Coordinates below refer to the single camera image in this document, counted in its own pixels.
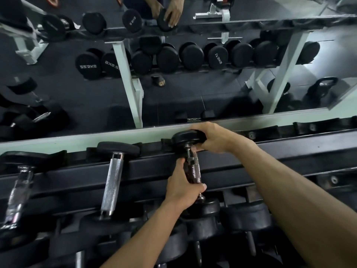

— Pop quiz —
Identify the person's right hand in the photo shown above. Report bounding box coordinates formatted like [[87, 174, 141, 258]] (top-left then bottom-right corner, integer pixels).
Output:
[[191, 122, 252, 154]]

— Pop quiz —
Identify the person's left hand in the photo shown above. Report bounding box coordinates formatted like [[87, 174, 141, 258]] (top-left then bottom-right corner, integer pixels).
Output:
[[165, 158, 208, 208]]

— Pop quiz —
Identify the small black chrome-handled dumbbell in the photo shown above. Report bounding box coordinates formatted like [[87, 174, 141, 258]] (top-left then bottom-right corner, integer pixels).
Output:
[[171, 130, 221, 218]]

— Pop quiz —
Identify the person's left forearm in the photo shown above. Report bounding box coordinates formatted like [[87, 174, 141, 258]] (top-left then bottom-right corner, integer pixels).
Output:
[[100, 198, 186, 268]]

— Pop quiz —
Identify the person's right forearm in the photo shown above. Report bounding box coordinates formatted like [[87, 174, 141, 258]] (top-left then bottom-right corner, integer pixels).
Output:
[[231, 137, 357, 268]]

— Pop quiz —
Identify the black rubber dumbbell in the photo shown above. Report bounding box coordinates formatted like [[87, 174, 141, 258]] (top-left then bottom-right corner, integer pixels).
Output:
[[160, 228, 191, 267], [184, 215, 224, 267], [222, 202, 273, 258]]

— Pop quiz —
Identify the black steel dumbbell rack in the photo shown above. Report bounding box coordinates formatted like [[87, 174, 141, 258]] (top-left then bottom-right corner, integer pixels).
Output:
[[0, 116, 357, 268]]

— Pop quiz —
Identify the large wall mirror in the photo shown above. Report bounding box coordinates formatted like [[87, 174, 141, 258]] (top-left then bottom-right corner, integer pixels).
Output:
[[0, 0, 357, 149]]

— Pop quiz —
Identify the medium black chrome-handled dumbbell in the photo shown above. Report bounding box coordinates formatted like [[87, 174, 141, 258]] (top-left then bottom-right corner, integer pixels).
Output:
[[79, 141, 141, 235]]

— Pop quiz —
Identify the large black chrome-handled dumbbell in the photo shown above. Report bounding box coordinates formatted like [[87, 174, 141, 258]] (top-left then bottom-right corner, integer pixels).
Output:
[[0, 151, 67, 232]]

